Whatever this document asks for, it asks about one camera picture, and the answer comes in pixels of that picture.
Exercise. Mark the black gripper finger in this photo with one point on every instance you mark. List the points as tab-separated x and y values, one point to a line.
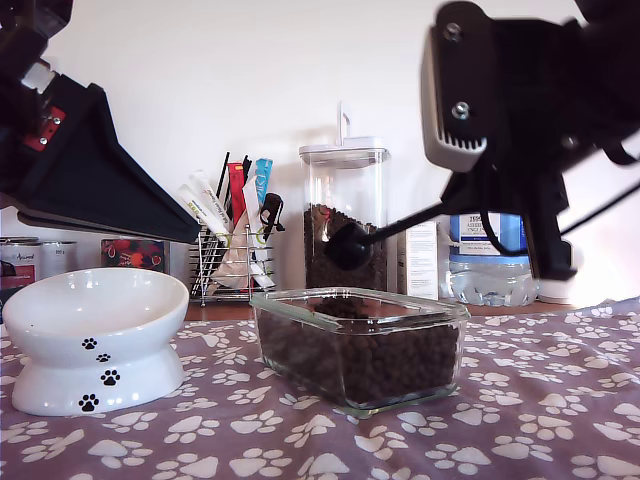
100	224
490	207
90	170
490	185

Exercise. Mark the black plastic measuring scoop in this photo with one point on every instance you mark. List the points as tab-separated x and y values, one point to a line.
350	247

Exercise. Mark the white paw print cat bowl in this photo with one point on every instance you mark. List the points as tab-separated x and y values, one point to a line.
100	300

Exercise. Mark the brown cat food kibble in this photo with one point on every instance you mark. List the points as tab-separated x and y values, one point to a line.
390	365
320	270

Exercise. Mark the rectangular clear glass food dish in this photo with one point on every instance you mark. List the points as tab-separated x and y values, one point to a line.
361	411

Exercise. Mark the red floral tissue box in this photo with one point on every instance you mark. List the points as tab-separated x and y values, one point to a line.
135	257

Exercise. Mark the silver tin can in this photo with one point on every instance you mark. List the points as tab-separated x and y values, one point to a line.
60	257

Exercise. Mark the large clear water bottle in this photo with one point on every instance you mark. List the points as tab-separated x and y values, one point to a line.
495	285

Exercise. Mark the tin can red label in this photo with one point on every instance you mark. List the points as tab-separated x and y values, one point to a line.
20	265

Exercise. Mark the small white cardboard box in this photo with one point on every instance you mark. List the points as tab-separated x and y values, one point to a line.
420	270

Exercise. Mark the white sachet green lettering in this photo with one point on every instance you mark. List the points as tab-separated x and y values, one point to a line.
210	220

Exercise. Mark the thin black stick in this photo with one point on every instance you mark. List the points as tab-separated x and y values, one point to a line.
222	175
247	167

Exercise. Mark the beige paper packet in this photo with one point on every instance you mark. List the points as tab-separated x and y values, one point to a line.
232	265

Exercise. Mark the tall clear jar white lid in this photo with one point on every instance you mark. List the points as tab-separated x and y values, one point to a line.
345	175

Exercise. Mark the blue sachet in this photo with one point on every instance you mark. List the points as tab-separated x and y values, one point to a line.
263	180

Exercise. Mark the black clip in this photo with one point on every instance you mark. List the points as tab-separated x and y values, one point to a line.
272	202

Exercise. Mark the purple paw print tablecloth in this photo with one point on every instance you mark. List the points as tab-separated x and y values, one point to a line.
300	440

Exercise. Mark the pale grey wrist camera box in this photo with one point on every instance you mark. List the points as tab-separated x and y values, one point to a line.
452	150

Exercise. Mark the small white round camera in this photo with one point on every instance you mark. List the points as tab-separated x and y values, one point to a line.
555	296

